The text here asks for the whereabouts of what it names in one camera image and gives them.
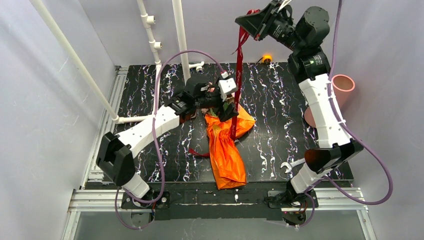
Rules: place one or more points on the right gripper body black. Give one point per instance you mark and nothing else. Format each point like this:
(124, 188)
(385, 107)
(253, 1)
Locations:
(265, 21)

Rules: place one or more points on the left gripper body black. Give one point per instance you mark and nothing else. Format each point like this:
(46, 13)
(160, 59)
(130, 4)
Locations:
(222, 105)

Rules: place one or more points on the dark red ribbon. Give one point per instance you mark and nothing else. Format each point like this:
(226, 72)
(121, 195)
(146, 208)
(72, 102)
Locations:
(242, 38)

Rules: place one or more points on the orange wrapping paper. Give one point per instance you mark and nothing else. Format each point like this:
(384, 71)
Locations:
(226, 162)

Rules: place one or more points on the pink flower bunch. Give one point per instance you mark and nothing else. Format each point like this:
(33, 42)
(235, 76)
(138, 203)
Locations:
(220, 112)

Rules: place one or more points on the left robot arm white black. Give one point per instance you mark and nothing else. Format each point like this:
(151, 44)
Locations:
(117, 152)

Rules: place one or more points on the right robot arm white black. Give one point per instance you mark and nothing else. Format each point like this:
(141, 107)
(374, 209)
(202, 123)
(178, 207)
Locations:
(310, 68)

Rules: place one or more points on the pink cylindrical vase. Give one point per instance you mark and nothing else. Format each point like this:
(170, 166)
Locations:
(342, 86)

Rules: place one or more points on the yellow round button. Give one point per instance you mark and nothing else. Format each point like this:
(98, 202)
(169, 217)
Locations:
(266, 59)

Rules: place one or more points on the silver wrench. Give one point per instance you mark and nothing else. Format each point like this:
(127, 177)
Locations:
(288, 166)

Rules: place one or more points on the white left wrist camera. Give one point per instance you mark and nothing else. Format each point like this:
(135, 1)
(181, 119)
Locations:
(227, 87)

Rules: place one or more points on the white PVC pipe frame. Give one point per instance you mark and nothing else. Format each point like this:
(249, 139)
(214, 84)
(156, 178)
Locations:
(147, 21)

